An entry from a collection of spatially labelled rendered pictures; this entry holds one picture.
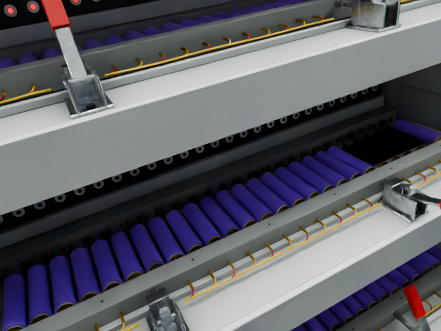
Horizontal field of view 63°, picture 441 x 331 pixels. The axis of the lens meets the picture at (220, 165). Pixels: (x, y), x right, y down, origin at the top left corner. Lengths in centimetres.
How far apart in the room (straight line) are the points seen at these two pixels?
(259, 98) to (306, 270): 16
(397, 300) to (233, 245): 27
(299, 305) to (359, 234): 10
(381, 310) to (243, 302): 24
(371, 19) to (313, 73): 9
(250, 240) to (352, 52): 19
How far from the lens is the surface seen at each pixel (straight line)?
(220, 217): 38
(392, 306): 53
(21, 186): 26
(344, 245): 37
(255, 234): 35
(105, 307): 32
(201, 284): 34
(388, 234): 39
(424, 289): 56
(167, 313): 30
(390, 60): 38
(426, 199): 40
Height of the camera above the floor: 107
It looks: 13 degrees down
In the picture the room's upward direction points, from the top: 16 degrees counter-clockwise
